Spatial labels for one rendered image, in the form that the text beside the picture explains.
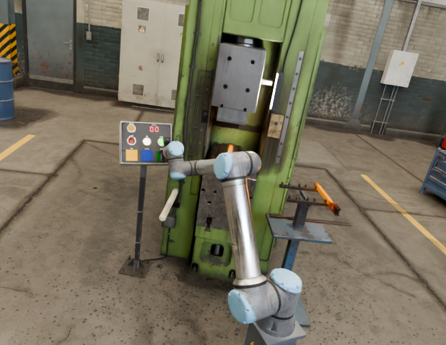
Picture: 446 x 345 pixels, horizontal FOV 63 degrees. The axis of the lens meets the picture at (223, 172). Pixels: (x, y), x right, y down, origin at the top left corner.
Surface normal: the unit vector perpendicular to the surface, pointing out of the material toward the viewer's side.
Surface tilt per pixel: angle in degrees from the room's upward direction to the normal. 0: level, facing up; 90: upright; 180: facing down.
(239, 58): 90
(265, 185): 90
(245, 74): 90
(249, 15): 90
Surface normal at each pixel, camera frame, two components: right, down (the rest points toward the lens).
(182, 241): -0.08, 0.36
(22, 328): 0.15, -0.92
